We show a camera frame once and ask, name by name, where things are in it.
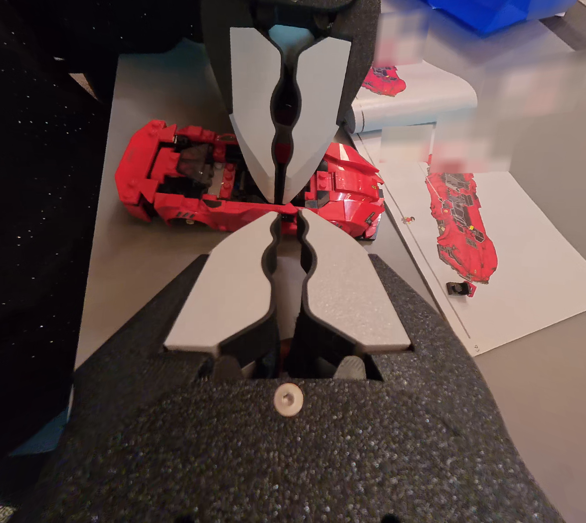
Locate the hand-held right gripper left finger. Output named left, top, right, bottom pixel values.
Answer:
left=162, top=212, right=282, bottom=357

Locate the red lego car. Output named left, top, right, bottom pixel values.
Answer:
left=114, top=120, right=386, bottom=241

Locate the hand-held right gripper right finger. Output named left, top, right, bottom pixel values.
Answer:
left=293, top=210, right=413, bottom=355

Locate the person's dark speckled clothing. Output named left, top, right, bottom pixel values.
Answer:
left=0, top=0, right=216, bottom=460

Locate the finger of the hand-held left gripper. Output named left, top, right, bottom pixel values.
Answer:
left=279, top=35, right=353, bottom=206
left=229, top=27, right=284, bottom=204

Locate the lego instruction booklet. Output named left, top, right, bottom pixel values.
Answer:
left=344, top=59, right=586, bottom=356

